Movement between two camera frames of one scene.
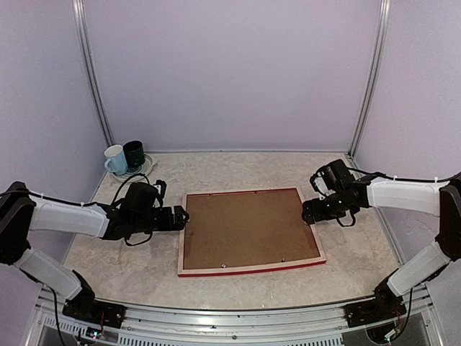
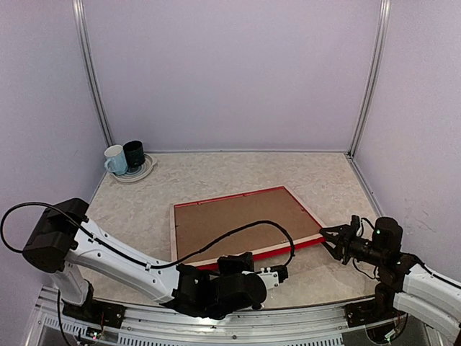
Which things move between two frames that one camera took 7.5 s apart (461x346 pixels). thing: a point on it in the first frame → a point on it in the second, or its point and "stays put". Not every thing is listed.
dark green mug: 134,153 stays put
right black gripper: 308,210 → 344,231
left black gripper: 168,223 → 225,264
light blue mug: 116,162 stays put
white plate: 148,165 stays put
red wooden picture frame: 203,271 → 212,259
